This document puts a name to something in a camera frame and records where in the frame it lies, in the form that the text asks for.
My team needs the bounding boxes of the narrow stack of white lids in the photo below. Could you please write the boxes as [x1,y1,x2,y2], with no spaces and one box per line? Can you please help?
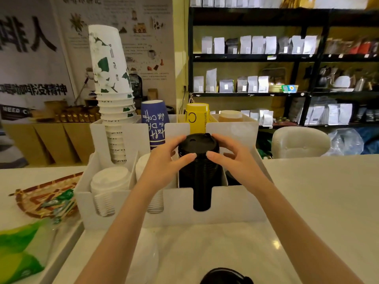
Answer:
[135,153,165,214]

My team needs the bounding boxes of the black plastic cup lid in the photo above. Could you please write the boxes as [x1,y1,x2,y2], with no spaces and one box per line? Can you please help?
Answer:
[178,133,220,157]

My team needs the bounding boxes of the row of white boxes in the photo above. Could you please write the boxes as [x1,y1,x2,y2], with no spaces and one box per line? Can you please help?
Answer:
[189,0,285,8]

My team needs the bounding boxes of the stack of black lids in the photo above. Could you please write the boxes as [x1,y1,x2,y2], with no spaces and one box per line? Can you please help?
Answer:
[178,154,223,212]

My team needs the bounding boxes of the person's left forearm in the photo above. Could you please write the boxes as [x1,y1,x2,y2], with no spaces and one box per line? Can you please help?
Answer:
[74,178,167,284]

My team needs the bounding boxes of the black domed lid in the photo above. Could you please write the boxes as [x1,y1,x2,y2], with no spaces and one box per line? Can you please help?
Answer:
[200,267,254,284]

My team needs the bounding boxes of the black metal shelf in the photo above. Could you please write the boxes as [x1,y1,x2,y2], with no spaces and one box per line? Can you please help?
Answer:
[188,7,379,129]

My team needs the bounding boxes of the stack of brown paper cups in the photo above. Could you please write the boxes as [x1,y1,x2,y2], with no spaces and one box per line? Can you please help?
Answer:
[219,110,243,123]

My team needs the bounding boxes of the white chair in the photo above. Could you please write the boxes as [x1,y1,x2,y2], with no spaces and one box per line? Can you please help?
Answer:
[271,126,332,159]

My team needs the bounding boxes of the group of kettles and pots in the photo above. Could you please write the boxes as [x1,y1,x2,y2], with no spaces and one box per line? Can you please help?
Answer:
[317,66,379,92]

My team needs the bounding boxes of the black coffee grinder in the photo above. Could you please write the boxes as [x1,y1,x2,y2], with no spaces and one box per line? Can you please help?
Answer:
[129,73,143,110]

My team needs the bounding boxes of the row of gold packets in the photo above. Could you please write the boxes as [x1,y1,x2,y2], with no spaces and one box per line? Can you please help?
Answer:
[54,106,102,123]

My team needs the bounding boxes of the white coffee bag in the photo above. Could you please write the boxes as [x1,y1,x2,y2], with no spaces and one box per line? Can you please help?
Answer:
[326,104,340,126]
[308,105,326,125]
[339,103,353,125]

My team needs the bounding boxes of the wide stack of white lids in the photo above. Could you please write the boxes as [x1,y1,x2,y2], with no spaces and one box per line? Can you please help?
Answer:
[90,166,131,217]

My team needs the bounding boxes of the clear plastic bag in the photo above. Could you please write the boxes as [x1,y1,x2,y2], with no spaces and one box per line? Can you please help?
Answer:
[323,128,365,157]

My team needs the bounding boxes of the green sachet packets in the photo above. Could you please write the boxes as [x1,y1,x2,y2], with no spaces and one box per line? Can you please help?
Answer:
[39,189,76,224]

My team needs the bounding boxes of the person's left hand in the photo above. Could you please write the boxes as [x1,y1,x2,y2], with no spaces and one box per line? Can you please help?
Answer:
[139,135,197,192]

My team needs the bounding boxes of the person's right hand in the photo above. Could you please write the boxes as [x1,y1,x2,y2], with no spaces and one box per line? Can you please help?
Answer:
[206,133,272,196]

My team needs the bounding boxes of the stack of blue paper cups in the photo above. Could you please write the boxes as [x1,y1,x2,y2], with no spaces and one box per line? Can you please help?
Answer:
[141,99,170,151]

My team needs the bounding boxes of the row of red brown packets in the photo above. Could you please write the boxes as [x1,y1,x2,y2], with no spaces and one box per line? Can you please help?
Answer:
[324,38,379,55]

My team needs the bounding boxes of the row of white coffee bags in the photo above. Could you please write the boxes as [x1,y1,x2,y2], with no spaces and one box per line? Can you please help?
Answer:
[193,68,270,94]
[201,35,319,55]

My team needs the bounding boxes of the green plastic bag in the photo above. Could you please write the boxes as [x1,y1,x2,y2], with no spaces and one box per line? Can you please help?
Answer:
[0,218,57,284]

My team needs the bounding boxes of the person's right forearm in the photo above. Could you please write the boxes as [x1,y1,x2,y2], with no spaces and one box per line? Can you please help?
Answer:
[245,181,365,284]

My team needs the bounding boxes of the blue plastic bag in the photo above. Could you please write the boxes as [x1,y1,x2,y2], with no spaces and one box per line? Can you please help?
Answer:
[355,127,379,155]

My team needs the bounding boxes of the woven bamboo tray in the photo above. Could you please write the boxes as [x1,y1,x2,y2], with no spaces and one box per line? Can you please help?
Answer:
[9,172,84,220]

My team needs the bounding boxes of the illustrated white poster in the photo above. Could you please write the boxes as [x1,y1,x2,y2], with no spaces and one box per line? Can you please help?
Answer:
[49,0,177,111]

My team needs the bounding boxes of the stack of white green-print cups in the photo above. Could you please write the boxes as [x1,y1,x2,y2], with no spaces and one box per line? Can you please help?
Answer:
[88,25,137,166]

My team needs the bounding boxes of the row of cardboard boxes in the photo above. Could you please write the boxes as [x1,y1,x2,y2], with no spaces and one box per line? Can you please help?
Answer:
[2,122,96,166]

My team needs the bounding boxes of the white cup and lid organizer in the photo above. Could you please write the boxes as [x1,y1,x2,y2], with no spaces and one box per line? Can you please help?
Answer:
[74,114,269,232]

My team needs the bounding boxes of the black-lettered white banner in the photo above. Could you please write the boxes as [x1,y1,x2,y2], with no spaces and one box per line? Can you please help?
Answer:
[0,0,75,122]

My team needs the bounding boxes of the stack of yellow paper cups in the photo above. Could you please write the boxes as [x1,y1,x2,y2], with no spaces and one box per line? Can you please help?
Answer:
[186,102,210,135]

